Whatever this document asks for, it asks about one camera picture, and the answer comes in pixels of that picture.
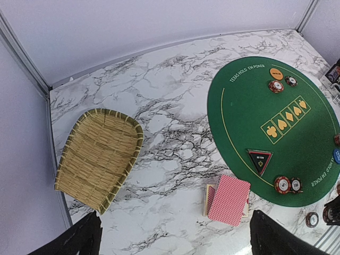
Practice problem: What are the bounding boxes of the red playing card deck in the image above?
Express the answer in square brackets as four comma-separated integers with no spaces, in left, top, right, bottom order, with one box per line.
[208,175,251,227]

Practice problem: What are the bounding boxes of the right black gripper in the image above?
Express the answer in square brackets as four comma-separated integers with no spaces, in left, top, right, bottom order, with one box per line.
[322,198,340,226]

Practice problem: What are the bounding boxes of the round green poker mat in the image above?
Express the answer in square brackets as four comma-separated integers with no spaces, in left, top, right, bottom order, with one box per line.
[207,57,339,207]

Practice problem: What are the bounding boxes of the red chips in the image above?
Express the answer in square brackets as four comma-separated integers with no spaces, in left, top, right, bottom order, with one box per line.
[268,80,284,94]
[334,133,340,146]
[274,176,291,194]

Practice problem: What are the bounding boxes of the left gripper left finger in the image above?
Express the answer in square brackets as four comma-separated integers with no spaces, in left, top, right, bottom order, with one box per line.
[31,211,103,255]

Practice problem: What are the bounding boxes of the black poker chip stack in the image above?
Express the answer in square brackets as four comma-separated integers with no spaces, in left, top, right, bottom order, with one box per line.
[305,212,319,228]

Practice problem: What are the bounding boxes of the orange big blind button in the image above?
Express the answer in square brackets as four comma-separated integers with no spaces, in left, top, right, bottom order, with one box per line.
[269,68,284,80]

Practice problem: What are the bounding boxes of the woven bamboo tray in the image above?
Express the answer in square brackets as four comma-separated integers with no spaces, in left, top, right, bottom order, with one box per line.
[55,108,144,214]

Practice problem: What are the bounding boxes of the triangular all-in dealer button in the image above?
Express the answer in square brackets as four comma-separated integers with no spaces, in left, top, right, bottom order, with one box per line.
[247,149,273,176]

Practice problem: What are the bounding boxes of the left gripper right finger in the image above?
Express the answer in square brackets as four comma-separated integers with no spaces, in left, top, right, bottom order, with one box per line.
[250,210,326,255]

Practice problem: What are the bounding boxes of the blue small blind button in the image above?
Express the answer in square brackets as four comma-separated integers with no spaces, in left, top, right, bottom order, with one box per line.
[333,148,340,164]

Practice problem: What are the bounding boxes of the red poker chip stack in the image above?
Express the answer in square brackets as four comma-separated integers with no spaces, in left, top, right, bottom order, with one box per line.
[336,183,340,195]

